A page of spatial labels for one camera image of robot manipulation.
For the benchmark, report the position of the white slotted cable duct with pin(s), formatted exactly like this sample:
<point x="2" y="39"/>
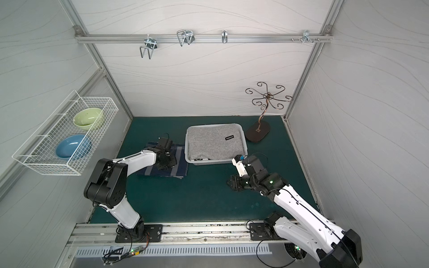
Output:
<point x="241" y="249"/>

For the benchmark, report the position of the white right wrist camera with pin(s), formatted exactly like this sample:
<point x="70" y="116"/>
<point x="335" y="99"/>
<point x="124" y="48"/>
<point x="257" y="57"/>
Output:
<point x="237" y="163"/>

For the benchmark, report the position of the looped metal hook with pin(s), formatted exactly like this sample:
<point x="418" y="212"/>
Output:
<point x="185" y="37"/>

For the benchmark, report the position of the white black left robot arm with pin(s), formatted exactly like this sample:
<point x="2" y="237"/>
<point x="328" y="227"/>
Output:
<point x="106" y="187"/>

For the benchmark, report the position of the right metal hook clamp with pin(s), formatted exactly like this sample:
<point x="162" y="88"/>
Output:
<point x="305" y="38"/>

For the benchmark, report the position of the white plastic perforated basket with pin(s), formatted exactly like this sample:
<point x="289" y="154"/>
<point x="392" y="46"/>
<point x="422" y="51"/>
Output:
<point x="201" y="160"/>

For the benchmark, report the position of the white wire wall basket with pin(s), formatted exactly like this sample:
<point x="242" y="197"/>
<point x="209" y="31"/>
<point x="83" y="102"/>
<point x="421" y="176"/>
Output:
<point x="38" y="151"/>

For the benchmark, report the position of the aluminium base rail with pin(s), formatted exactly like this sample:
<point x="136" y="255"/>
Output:
<point x="172" y="233"/>

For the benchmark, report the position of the blue ceramic bowl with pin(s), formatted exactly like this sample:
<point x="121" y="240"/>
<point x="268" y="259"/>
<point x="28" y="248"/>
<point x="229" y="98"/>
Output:
<point x="74" y="147"/>

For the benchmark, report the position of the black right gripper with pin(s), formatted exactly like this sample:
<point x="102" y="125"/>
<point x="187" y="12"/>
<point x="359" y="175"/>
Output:
<point x="241" y="181"/>

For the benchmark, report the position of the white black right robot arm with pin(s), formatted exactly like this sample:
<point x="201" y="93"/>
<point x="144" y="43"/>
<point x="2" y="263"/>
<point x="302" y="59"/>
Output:
<point x="310" y="234"/>

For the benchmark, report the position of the aluminium crossbar rail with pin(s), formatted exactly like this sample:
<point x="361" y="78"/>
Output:
<point x="252" y="38"/>

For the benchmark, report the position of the small metal hook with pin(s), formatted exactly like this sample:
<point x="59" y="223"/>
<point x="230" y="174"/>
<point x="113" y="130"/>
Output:
<point x="224" y="36"/>

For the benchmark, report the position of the green ceramic bowl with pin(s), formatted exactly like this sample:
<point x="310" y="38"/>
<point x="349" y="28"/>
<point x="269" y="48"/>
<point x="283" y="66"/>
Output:
<point x="89" y="119"/>

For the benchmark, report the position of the copper wire jewelry stand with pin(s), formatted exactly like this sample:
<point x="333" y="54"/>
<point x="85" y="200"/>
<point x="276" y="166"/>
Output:
<point x="260" y="128"/>

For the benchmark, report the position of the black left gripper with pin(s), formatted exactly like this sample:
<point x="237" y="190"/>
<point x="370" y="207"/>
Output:
<point x="169" y="159"/>

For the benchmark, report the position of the double prong metal hook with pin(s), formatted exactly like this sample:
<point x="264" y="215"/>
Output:
<point x="148" y="47"/>

